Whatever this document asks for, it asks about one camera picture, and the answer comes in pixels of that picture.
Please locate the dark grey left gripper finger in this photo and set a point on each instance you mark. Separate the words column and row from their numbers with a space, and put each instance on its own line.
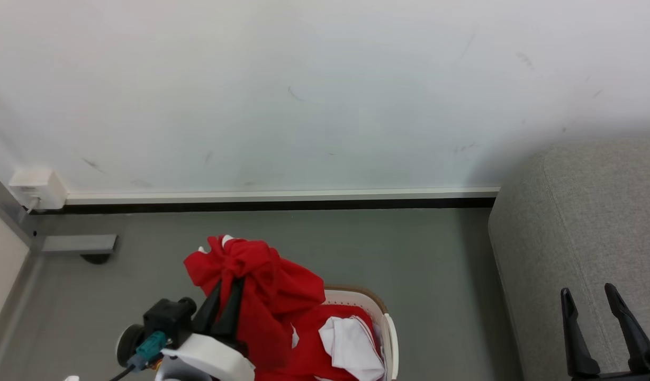
column 228, row 317
column 207, row 315

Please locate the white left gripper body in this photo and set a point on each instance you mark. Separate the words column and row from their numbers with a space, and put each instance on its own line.
column 214, row 354

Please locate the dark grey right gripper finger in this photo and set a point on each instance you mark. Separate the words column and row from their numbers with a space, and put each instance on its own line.
column 576, row 338
column 632, row 333

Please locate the red and white garment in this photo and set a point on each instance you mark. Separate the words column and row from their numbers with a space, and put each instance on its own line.
column 272, row 296

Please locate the white perforated laundry basket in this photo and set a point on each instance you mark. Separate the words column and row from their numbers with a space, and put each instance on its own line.
column 387, row 328

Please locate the grey fabric sofa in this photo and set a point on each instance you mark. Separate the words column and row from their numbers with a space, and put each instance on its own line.
column 579, row 222

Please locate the black caster wheel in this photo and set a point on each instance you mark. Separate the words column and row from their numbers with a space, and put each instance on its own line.
column 96, row 258

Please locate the white and black baseboard strip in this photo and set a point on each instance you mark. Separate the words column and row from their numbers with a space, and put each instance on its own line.
column 277, row 199

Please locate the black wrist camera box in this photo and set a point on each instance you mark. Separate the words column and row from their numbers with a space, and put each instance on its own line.
column 166, row 317

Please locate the grey metal frame leg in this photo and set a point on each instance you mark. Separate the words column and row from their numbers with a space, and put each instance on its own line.
column 76, row 243

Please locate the white wall outlet box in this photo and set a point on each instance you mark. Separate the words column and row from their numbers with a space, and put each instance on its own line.
column 39, row 188

